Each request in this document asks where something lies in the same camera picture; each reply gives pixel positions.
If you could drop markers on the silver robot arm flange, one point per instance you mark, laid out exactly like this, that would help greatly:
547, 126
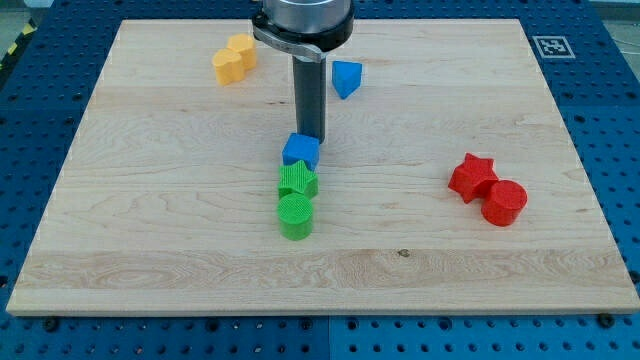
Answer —
306, 29

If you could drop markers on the green star block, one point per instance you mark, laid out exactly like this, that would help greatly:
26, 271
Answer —
297, 178

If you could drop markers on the blue cube block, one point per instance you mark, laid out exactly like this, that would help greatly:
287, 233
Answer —
301, 148

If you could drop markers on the green cylinder block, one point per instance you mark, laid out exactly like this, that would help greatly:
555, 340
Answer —
295, 214

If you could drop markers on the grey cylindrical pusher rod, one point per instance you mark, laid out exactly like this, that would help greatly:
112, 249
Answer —
310, 97

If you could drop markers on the blue triangular block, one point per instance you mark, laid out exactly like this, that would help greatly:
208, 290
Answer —
346, 77

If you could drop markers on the light wooden board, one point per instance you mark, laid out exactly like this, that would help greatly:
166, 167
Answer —
166, 202

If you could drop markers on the yellow heart block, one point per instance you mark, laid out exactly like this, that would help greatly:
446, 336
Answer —
228, 66

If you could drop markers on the red star block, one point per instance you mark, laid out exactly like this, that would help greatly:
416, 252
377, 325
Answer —
473, 178

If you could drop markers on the yellow hexagon block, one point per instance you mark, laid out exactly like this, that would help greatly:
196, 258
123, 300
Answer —
244, 45

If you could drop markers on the red cylinder block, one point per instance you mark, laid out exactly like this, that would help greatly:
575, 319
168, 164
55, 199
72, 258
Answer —
504, 203

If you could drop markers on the white fiducial marker tag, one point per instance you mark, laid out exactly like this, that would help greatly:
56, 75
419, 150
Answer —
553, 47

